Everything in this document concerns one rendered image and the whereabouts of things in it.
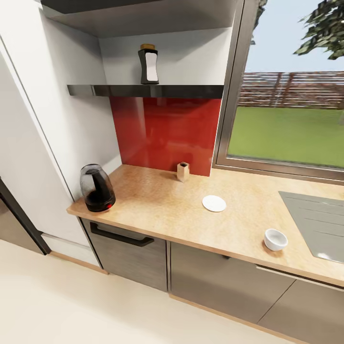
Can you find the saucer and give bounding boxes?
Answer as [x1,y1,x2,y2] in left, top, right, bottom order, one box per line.
[202,195,226,212]

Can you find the electric kettle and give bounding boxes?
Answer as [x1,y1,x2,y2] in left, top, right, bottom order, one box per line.
[80,164,116,212]

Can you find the bottle of coffee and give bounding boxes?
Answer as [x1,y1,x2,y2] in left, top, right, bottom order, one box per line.
[138,43,159,85]

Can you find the coffee cup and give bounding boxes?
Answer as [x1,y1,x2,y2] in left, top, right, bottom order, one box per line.
[264,229,288,251]

